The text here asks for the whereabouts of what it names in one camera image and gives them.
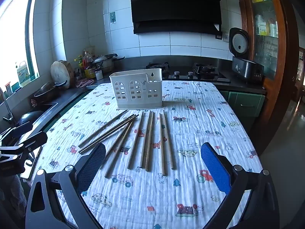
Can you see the stainless steel bowl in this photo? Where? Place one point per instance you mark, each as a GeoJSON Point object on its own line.
{"type": "Point", "coordinates": [46, 91]}

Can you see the black range hood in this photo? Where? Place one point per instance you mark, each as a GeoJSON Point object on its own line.
{"type": "Point", "coordinates": [176, 4]}

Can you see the small white jar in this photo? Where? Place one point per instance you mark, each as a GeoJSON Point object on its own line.
{"type": "Point", "coordinates": [99, 74]}

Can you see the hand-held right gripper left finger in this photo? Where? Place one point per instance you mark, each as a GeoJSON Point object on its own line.
{"type": "Point", "coordinates": [91, 164]}

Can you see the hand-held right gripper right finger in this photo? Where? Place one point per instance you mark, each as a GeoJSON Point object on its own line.
{"type": "Point", "coordinates": [214, 167]}

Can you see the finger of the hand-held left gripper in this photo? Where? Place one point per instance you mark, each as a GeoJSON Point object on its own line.
{"type": "Point", "coordinates": [14, 131]}
{"type": "Point", "coordinates": [33, 140]}

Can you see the green yellow bottle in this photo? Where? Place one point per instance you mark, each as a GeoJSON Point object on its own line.
{"type": "Point", "coordinates": [80, 64]}

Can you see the black wok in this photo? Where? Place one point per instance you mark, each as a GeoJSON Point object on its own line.
{"type": "Point", "coordinates": [29, 118]}

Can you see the metal faucet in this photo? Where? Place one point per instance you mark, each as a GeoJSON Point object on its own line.
{"type": "Point", "coordinates": [8, 109]}

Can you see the round wooden cutting board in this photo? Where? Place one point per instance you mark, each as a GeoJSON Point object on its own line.
{"type": "Point", "coordinates": [60, 74]}

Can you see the wooden glass door cabinet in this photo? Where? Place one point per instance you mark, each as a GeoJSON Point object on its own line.
{"type": "Point", "coordinates": [266, 40]}

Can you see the white plastic utensil holder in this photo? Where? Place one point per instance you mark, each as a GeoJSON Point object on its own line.
{"type": "Point", "coordinates": [135, 93]}

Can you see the steel sink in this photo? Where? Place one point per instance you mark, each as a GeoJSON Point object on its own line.
{"type": "Point", "coordinates": [48, 109]}

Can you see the black gas stove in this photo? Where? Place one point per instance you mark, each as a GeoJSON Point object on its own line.
{"type": "Point", "coordinates": [205, 72]}

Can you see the pink rag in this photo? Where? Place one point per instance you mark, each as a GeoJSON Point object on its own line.
{"type": "Point", "coordinates": [84, 83]}

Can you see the person's left forearm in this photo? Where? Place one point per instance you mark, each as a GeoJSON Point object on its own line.
{"type": "Point", "coordinates": [13, 193]}

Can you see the window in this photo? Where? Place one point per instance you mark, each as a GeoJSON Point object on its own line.
{"type": "Point", "coordinates": [14, 33]}

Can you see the detergent bottle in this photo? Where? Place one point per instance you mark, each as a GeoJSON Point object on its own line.
{"type": "Point", "coordinates": [23, 75]}

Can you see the green cabinet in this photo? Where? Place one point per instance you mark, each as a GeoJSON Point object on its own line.
{"type": "Point", "coordinates": [245, 102]}

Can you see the wall outlet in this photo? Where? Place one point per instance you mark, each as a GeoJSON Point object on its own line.
{"type": "Point", "coordinates": [222, 36]}

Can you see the green wall hook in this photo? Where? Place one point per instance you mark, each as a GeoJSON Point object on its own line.
{"type": "Point", "coordinates": [112, 17]}

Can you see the white printed table cloth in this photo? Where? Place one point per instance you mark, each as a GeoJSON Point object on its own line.
{"type": "Point", "coordinates": [190, 128]}

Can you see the black rice cooker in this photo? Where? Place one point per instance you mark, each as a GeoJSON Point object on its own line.
{"type": "Point", "coordinates": [245, 69]}

